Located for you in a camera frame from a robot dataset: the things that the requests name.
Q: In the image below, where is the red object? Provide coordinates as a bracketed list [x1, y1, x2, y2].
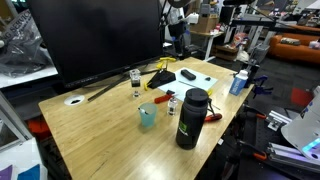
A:
[289, 86, 315, 108]

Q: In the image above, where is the blue spring clamp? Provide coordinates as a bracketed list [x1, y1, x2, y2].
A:
[251, 75, 274, 100]

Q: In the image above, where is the red-handled screwdriver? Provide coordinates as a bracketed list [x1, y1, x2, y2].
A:
[153, 93, 175, 105]

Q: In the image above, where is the orange-handled clamp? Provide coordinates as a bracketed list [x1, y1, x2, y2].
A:
[237, 139, 268, 162]

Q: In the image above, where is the grey plastic bag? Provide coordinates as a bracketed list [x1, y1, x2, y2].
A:
[0, 9, 55, 79]

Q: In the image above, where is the white paper sheet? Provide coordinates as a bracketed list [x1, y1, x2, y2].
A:
[157, 67, 219, 103]

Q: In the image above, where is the black water bottle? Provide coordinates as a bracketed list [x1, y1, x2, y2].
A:
[175, 87, 210, 151]

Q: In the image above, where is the aluminium extrusion rail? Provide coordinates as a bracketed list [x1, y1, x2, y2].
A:
[265, 142, 320, 175]

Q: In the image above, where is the large black monitor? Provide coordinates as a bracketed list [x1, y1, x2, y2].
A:
[26, 0, 165, 88]

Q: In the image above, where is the orange sofa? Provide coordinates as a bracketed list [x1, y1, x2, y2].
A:
[267, 24, 320, 65]

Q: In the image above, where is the white table grommet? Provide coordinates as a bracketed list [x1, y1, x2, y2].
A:
[63, 94, 86, 107]

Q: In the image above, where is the teal plastic cup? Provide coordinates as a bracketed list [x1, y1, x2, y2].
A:
[138, 102, 158, 129]

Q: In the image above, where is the aluminium corner bracket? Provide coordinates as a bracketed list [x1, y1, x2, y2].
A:
[265, 110, 293, 132]

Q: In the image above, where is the clear cube block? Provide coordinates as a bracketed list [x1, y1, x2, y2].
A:
[128, 68, 142, 89]

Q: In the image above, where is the black wedge tool holder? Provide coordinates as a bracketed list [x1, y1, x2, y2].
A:
[146, 69, 177, 90]

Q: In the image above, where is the black monitor stand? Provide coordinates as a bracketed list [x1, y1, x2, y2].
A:
[87, 68, 161, 103]

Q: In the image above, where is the small clear glass bottle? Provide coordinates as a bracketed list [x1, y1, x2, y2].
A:
[167, 97, 179, 117]

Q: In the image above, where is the red-handled tool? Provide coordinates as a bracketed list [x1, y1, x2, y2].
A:
[203, 113, 224, 124]

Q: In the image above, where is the white background desk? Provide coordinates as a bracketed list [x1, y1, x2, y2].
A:
[189, 30, 225, 63]

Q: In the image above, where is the black oblong case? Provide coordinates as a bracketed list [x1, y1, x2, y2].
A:
[180, 69, 197, 81]

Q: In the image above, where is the black clamp stand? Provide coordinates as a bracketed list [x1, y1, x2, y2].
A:
[237, 59, 261, 89]

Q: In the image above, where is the cardboard box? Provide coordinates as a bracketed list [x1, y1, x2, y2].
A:
[190, 14, 220, 34]

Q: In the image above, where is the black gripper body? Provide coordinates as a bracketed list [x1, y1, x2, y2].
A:
[167, 20, 188, 43]

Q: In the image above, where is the blue spray bottle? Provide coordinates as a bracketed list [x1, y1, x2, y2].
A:
[228, 69, 250, 97]

